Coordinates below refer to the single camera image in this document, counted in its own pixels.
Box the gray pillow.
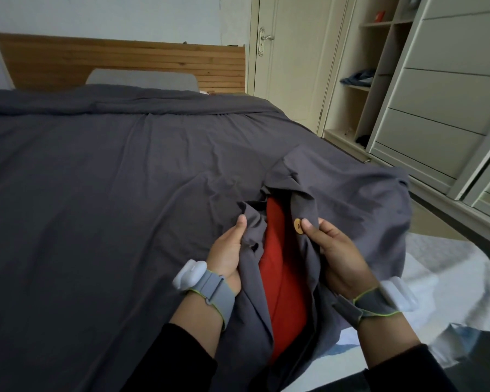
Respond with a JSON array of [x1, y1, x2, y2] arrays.
[[84, 68, 200, 94]]

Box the white patterned bed sheet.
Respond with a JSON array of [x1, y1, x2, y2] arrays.
[[298, 231, 490, 392]]

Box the folded blue clothes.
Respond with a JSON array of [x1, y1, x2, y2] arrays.
[[339, 69, 376, 87]]

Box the cream wardrobe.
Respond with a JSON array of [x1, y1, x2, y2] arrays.
[[320, 0, 490, 252]]

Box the white wrist tracker gray strap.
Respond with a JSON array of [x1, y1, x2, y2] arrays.
[[333, 277, 419, 329], [172, 259, 236, 331]]

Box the person's right forearm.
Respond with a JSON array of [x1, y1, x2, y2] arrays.
[[353, 312, 470, 392]]

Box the cream room door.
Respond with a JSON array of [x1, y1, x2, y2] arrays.
[[249, 0, 348, 135]]

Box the person's right hand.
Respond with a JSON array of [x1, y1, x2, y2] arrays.
[[301, 218, 379, 301]]

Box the wooden slatted headboard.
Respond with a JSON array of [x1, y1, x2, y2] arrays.
[[0, 31, 246, 95]]

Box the silver door handle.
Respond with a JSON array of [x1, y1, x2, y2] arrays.
[[258, 26, 275, 58]]

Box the gray duvet cover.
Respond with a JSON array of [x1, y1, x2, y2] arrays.
[[0, 84, 411, 392]]

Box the red duvet insert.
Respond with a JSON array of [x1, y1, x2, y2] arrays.
[[258, 197, 312, 366]]

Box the person's left hand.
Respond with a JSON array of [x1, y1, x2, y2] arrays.
[[207, 214, 248, 297]]

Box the person's left forearm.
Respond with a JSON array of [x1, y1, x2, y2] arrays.
[[122, 290, 226, 392]]

